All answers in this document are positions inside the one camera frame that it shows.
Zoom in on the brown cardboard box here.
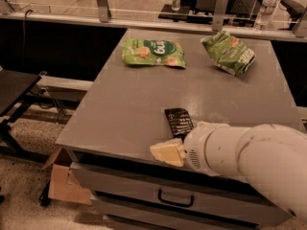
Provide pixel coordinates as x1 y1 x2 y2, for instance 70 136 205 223
42 148 92 205

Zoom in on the green snack bag left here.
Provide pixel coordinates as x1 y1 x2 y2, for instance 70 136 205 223
122 38 186 69

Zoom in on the grey drawer cabinet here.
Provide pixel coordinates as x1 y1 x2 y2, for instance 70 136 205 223
70 154 290 230

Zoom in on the metal railing post left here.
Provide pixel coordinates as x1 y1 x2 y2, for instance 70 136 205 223
96 0 111 22

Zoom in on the metal railing post right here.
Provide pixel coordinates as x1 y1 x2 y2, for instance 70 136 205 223
212 0 228 32

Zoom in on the black side table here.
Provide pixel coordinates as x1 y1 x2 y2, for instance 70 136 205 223
0 70 48 163

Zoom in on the black cable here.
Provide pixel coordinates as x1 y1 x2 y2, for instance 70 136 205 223
20 9 34 69

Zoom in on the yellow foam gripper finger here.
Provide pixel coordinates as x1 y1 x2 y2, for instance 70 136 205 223
150 138 185 168

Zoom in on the black drawer handle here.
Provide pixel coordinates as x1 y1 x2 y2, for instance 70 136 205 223
157 189 195 208

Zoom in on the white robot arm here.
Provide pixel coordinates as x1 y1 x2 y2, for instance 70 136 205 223
150 122 307 222

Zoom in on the metal railing post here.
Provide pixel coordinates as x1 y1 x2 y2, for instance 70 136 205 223
212 0 228 32
96 0 111 22

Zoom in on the clear water bottle right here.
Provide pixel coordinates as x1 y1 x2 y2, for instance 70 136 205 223
253 0 279 31

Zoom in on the black rxbar chocolate wrapper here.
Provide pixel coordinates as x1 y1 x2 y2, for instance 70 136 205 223
164 108 194 140

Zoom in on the green chip bag right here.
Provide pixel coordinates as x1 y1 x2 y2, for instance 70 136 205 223
201 31 255 76

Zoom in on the black office chair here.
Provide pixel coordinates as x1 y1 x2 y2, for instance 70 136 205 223
280 0 305 31

